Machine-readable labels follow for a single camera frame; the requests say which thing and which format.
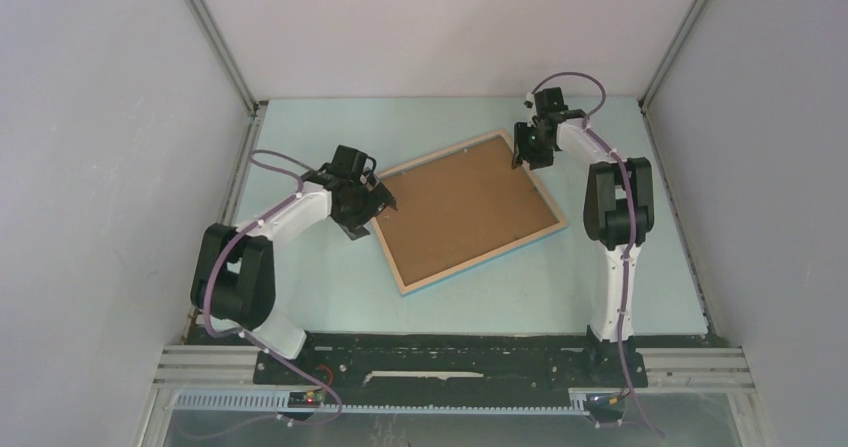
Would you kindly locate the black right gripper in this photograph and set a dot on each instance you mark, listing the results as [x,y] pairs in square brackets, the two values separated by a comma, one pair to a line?
[524,150]

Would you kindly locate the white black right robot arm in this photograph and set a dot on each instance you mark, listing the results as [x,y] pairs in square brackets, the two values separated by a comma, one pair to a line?
[618,209]

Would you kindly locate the left corner aluminium rail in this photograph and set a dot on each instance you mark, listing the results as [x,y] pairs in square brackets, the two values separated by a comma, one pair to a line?
[205,20]

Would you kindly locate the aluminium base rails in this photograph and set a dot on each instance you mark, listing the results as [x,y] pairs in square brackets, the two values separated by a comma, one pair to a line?
[234,365]

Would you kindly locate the right corner aluminium rail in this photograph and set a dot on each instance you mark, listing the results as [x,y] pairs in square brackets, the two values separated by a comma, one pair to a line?
[684,31]

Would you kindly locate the brown frame backing board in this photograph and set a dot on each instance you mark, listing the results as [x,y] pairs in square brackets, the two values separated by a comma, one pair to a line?
[459,208]

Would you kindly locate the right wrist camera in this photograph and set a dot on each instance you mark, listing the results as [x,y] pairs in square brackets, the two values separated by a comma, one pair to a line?
[530,101]

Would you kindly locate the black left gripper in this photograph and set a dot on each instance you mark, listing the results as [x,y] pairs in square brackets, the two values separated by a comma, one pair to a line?
[376,200]

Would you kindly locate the white cable duct strip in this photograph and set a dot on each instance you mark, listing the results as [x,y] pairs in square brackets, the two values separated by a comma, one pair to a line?
[256,401]

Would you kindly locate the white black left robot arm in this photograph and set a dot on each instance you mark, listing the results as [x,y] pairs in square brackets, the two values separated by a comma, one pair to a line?
[234,286]

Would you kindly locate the corner aluminium rail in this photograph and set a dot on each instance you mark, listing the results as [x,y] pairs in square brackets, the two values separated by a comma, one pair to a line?
[205,20]
[684,31]

